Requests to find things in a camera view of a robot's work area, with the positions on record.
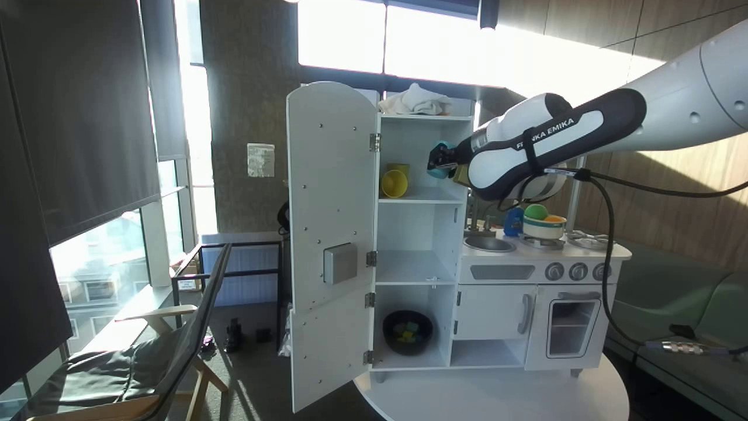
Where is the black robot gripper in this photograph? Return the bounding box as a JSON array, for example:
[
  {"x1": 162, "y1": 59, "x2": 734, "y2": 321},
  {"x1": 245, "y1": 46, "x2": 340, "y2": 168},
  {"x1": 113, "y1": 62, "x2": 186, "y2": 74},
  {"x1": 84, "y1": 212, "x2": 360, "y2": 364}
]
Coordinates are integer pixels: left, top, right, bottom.
[{"x1": 445, "y1": 132, "x2": 492, "y2": 177}]

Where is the teal plastic cup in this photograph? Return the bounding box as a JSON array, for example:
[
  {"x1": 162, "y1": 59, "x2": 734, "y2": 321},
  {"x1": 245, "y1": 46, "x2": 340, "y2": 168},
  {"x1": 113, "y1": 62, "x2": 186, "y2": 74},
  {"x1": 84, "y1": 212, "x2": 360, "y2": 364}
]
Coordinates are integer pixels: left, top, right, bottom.
[{"x1": 426, "y1": 138, "x2": 453, "y2": 182}]

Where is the yellow plastic cup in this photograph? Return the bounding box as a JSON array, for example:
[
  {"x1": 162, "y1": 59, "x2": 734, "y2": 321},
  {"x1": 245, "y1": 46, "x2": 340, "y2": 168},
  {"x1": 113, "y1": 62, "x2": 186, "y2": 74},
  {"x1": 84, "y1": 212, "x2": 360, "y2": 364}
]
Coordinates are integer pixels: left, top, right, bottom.
[{"x1": 380, "y1": 161, "x2": 411, "y2": 202}]

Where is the white toy cabinet door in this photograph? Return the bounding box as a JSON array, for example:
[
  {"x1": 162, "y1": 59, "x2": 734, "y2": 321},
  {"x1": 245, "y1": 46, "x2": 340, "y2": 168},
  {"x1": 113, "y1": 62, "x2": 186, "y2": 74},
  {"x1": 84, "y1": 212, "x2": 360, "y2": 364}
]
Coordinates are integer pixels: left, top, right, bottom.
[{"x1": 284, "y1": 79, "x2": 381, "y2": 417}]

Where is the crumpled white bag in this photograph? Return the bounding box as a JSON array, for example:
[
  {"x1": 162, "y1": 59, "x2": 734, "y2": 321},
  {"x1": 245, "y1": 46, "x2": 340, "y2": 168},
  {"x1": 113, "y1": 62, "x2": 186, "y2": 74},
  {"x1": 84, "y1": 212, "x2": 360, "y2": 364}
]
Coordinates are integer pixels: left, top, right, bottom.
[{"x1": 380, "y1": 79, "x2": 453, "y2": 119}]

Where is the grey round toy sink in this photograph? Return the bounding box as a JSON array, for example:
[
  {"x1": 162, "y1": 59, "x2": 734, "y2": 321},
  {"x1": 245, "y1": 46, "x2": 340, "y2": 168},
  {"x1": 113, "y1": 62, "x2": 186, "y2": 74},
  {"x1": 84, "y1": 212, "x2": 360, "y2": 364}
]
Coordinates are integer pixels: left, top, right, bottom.
[{"x1": 465, "y1": 232, "x2": 520, "y2": 252}]

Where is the white pot with teal stripe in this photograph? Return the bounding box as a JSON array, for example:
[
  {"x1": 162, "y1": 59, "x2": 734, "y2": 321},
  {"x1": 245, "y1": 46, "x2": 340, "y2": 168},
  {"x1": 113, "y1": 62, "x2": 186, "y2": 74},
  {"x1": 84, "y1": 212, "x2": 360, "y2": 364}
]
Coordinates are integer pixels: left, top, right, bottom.
[{"x1": 522, "y1": 212, "x2": 571, "y2": 244}]

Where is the grey toy burner grate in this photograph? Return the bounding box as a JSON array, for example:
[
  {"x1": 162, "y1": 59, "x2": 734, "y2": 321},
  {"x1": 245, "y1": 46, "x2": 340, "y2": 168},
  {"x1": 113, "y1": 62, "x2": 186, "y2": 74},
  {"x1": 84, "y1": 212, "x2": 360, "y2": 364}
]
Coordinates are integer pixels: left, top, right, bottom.
[{"x1": 571, "y1": 232, "x2": 616, "y2": 252}]

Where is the white toy kitchen unit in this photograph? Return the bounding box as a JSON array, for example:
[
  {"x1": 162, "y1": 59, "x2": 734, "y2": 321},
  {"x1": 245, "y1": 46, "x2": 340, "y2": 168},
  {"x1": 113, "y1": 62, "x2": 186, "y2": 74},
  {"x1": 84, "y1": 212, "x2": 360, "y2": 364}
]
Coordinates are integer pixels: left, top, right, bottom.
[{"x1": 373, "y1": 107, "x2": 637, "y2": 384}]

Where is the black bowl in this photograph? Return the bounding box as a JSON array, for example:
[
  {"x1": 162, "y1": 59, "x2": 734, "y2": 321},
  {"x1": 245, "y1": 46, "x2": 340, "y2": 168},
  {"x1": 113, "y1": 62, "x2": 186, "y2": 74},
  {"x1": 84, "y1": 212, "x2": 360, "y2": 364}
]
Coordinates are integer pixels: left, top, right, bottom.
[{"x1": 381, "y1": 310, "x2": 435, "y2": 357}]

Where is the round white table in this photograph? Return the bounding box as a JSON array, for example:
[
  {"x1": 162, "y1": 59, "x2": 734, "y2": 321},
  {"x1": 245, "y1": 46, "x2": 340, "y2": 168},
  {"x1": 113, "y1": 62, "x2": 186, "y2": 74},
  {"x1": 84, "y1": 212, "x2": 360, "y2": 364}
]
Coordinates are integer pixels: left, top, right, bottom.
[{"x1": 352, "y1": 354, "x2": 632, "y2": 421}]

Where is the green couch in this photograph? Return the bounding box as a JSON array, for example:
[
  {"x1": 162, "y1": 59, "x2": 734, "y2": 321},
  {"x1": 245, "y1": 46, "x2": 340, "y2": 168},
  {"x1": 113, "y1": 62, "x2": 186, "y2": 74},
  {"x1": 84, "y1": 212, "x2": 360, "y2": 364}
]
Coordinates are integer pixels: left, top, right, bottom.
[{"x1": 605, "y1": 241, "x2": 748, "y2": 421}]

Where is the dark roller blind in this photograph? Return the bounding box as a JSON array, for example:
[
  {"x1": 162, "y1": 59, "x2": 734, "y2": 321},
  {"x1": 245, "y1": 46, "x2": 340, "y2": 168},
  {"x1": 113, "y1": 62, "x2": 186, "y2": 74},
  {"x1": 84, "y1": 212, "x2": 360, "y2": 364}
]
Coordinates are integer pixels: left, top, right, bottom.
[{"x1": 0, "y1": 0, "x2": 189, "y2": 394}]

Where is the wooden easel stand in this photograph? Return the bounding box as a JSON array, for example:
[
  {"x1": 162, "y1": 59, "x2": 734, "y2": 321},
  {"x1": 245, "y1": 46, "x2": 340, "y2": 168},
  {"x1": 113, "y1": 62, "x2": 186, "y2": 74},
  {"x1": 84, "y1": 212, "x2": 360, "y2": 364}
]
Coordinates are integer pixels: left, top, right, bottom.
[{"x1": 31, "y1": 241, "x2": 265, "y2": 421}]

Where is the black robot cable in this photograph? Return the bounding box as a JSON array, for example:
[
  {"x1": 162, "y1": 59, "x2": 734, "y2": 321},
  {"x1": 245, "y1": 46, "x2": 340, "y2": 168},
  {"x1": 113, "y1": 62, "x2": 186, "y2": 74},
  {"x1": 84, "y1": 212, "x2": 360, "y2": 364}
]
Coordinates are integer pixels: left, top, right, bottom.
[{"x1": 536, "y1": 167, "x2": 748, "y2": 369}]

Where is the paper sheet on wall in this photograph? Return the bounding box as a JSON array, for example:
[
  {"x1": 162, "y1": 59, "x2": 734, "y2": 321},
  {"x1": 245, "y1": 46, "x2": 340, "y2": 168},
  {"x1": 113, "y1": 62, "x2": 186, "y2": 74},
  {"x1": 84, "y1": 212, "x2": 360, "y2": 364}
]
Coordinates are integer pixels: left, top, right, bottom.
[{"x1": 245, "y1": 140, "x2": 278, "y2": 180}]

